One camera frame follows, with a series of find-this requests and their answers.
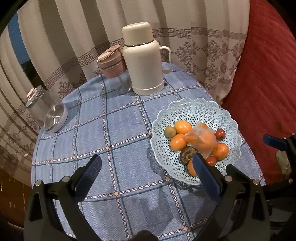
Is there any red cherry tomato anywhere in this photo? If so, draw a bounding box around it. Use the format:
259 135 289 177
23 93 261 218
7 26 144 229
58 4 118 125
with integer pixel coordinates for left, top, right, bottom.
215 128 226 141
206 156 217 166

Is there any large orange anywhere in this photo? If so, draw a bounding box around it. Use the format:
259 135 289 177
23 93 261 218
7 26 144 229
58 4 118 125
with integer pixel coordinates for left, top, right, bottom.
187 160 198 177

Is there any plastic bag of orange pieces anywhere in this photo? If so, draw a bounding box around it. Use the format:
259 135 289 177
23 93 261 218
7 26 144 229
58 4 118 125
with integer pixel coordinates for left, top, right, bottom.
184 121 217 159

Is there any dark brown wrinkled fruit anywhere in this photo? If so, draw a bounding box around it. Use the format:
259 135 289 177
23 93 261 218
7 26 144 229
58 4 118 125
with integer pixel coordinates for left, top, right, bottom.
180 146 198 165

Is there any small mandarin orange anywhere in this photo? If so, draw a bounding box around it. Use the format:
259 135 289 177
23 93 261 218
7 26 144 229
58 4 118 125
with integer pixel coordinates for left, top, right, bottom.
170 133 187 151

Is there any oval orange kumquat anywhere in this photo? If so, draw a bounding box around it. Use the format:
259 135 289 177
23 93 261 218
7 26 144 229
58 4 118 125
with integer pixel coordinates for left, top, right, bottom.
174 120 192 135

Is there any small greenish fruit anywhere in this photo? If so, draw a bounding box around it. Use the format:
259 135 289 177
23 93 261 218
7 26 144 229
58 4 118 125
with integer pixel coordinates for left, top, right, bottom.
164 126 177 138

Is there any red bed cover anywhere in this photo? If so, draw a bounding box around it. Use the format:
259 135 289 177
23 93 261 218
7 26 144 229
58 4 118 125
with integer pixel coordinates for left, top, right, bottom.
222 1 295 184

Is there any blue patterned tablecloth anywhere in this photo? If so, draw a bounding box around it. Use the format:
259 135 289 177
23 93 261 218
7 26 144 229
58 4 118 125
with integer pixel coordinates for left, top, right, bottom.
31 62 266 241

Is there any light blue lattice basket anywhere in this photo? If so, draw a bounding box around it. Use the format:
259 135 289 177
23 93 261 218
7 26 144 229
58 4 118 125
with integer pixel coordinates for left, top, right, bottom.
151 97 242 186

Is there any steel bowl white rim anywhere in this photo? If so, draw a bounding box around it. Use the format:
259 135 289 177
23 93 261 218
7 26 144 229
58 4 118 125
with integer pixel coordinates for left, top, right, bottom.
44 102 68 133

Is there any glass kettle with lid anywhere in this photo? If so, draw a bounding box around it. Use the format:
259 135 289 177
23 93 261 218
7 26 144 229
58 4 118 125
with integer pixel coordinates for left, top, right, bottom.
25 85 60 126

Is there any white thermos jug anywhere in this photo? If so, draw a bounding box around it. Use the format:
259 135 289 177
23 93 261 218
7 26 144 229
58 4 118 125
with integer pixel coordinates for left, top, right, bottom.
122 22 172 95

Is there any pink lidded glass jar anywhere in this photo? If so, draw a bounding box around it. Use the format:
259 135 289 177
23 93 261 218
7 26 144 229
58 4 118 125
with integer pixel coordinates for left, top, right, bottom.
97 45 132 95

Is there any beige patterned curtain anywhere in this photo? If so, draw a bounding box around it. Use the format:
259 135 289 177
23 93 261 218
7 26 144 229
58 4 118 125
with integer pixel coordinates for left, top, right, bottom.
0 0 250 186

